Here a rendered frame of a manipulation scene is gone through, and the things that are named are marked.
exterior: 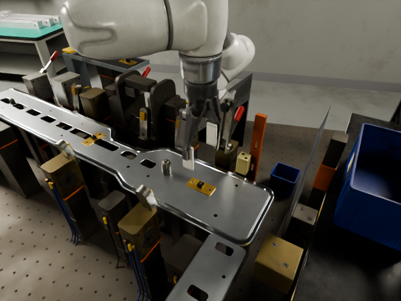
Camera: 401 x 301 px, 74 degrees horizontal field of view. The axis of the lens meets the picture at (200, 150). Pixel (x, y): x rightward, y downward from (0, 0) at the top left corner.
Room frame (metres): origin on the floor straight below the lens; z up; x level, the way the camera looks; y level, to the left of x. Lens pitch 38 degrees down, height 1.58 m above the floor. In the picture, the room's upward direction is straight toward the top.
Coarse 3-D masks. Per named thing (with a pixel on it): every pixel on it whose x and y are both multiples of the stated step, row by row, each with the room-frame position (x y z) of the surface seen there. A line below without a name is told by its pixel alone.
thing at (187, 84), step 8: (184, 80) 0.55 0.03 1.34; (216, 80) 0.55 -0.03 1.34; (184, 88) 0.54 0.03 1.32; (192, 88) 0.52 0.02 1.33; (200, 88) 0.52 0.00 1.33; (208, 88) 0.52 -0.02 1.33; (216, 88) 0.54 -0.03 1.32; (192, 96) 0.52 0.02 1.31; (200, 96) 0.52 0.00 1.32; (208, 96) 0.52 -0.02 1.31; (192, 104) 0.52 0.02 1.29; (200, 104) 0.53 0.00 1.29; (192, 112) 0.53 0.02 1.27
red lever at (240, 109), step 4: (240, 108) 0.77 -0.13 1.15; (244, 108) 0.77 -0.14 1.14; (236, 112) 0.76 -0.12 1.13; (240, 112) 0.76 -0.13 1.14; (236, 116) 0.74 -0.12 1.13; (240, 116) 0.75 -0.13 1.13; (236, 120) 0.74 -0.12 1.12; (236, 124) 0.73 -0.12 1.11; (232, 132) 0.71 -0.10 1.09; (224, 140) 0.68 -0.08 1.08; (224, 144) 0.67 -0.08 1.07; (224, 148) 0.67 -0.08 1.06
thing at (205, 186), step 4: (192, 180) 0.58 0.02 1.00; (196, 180) 0.58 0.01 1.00; (188, 184) 0.56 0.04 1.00; (192, 184) 0.56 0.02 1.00; (196, 184) 0.56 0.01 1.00; (204, 184) 0.56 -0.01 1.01; (208, 184) 0.56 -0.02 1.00; (196, 188) 0.55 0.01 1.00; (200, 188) 0.55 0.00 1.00; (204, 188) 0.55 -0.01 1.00; (208, 188) 0.55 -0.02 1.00; (212, 188) 0.55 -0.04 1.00; (204, 192) 0.53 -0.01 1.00; (208, 192) 0.53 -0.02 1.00
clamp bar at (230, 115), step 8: (224, 104) 0.66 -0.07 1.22; (232, 104) 0.68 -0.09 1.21; (224, 112) 0.66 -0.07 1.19; (232, 112) 0.67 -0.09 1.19; (224, 120) 0.69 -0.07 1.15; (232, 120) 0.67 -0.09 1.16; (224, 128) 0.68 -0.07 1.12; (232, 128) 0.68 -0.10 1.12; (224, 136) 0.68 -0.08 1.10; (224, 152) 0.66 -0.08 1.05
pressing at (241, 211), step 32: (0, 96) 1.14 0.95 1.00; (32, 96) 1.14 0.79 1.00; (32, 128) 0.87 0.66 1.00; (96, 128) 0.87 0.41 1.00; (96, 160) 0.68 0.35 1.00; (128, 160) 0.68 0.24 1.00; (160, 160) 0.68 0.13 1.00; (160, 192) 0.53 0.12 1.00; (192, 192) 0.53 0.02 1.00; (224, 192) 0.53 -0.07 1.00; (256, 192) 0.53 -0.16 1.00; (192, 224) 0.43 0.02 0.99; (224, 224) 0.42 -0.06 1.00; (256, 224) 0.42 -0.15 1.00
